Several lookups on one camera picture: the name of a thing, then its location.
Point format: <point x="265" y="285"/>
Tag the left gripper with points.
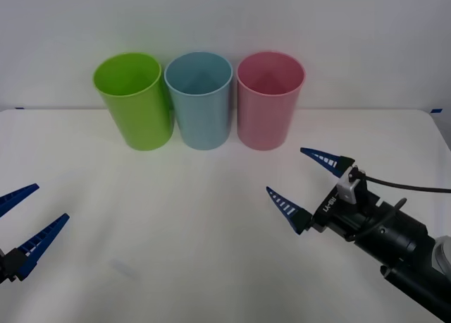
<point x="1" y="268"/>

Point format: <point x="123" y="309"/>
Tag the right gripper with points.
<point x="338" y="217"/>

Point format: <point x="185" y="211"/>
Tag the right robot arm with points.
<point x="405" y="231"/>

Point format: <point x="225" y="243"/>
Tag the pink plastic bin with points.
<point x="264" y="122"/>

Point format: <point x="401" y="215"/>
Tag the pale blue plastic bin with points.
<point x="202" y="122"/>

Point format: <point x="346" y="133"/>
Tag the green plastic bin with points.
<point x="141" y="122"/>

